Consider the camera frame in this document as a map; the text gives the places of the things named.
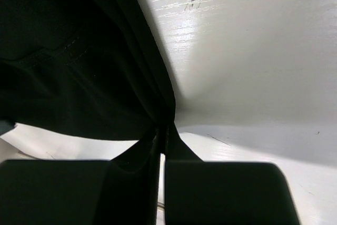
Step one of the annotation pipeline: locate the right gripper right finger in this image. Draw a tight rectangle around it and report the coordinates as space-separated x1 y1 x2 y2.
163 122 303 225

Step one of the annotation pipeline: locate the black skirt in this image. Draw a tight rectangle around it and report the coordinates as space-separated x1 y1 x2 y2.
0 0 177 154

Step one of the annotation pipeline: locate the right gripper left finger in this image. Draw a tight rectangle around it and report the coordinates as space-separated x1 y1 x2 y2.
0 126 161 225

